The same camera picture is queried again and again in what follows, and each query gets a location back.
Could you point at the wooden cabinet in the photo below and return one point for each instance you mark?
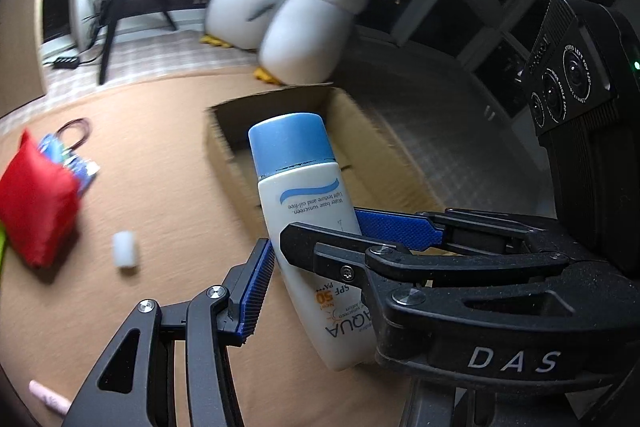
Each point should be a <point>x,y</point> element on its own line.
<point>22,57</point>

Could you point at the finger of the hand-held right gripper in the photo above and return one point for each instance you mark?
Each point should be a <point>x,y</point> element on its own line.
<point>340,247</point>
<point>395,227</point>

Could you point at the black tripod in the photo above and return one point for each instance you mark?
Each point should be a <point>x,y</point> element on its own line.
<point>110,42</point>

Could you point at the small penguin plush toy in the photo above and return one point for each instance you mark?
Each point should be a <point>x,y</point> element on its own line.
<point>305,37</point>

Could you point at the cardboard box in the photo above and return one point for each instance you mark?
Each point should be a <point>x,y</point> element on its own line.
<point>380,157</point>

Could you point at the blue packet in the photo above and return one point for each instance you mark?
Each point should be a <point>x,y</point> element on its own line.
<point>82,169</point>

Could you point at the red cloth pouch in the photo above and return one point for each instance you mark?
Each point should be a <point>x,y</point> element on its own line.
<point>35,207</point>

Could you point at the white sunscreen bottle blue cap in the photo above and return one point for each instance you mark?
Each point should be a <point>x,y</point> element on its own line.
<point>295,172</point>

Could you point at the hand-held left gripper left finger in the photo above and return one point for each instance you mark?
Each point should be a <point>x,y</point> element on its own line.
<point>255,292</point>

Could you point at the small white cylinder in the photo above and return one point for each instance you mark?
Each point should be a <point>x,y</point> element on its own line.
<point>125,249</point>

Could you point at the black power strip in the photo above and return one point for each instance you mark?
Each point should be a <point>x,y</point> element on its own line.
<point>65,62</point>

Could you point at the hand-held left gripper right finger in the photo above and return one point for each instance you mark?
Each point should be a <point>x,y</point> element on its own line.
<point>430,407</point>

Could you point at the pink stick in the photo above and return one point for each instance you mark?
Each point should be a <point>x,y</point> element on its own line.
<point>47,397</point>

